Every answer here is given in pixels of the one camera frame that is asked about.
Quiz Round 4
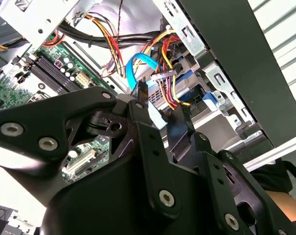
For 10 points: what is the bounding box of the hard disk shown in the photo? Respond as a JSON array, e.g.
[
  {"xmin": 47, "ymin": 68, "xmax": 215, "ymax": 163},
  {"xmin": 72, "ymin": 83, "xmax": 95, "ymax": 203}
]
[{"xmin": 130, "ymin": 68, "xmax": 220, "ymax": 111}]

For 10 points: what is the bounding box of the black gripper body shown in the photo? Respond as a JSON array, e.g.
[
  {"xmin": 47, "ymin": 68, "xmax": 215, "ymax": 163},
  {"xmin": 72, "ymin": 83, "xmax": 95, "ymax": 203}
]
[{"xmin": 37, "ymin": 151, "xmax": 221, "ymax": 235}]

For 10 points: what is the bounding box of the orange yellow power wire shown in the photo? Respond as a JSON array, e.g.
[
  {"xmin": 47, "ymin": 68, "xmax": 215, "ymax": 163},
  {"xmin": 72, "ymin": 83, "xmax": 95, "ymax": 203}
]
[{"xmin": 143, "ymin": 29, "xmax": 192, "ymax": 111}]

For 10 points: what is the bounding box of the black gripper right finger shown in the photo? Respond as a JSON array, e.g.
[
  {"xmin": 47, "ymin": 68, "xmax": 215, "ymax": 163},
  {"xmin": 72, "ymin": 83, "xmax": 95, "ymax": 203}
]
[{"xmin": 165, "ymin": 104, "xmax": 296, "ymax": 235}]

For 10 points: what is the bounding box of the blue data wire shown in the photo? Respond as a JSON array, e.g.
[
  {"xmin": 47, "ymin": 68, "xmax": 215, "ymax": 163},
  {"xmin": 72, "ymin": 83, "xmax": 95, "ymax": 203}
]
[{"xmin": 125, "ymin": 52, "xmax": 167, "ymax": 129}]

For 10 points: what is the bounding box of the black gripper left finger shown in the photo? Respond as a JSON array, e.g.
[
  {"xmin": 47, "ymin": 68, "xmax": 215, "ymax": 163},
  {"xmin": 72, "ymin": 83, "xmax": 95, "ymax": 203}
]
[{"xmin": 0, "ymin": 82, "xmax": 183, "ymax": 215}]

